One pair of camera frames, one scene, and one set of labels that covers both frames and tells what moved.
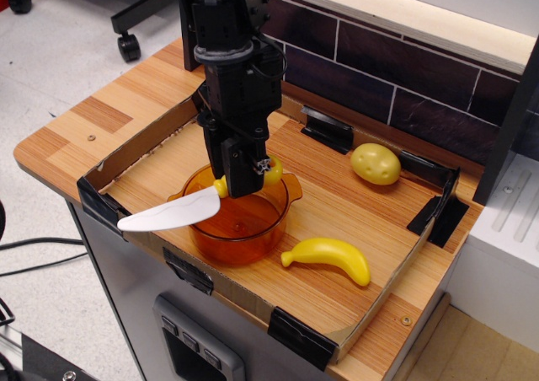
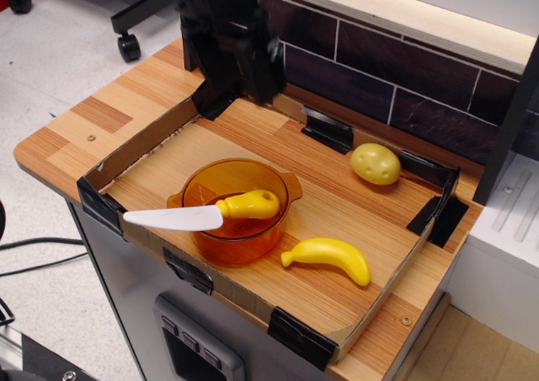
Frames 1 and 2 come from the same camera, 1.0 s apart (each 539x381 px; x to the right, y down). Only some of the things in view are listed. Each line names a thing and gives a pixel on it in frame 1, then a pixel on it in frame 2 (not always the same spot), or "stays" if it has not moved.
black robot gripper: x=240 y=99 → x=236 y=45
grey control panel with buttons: x=189 y=351 stays
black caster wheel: x=19 y=0 stays
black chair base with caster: x=129 y=45 stays
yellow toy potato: x=376 y=163 stays
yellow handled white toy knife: x=194 y=206 → x=189 y=217
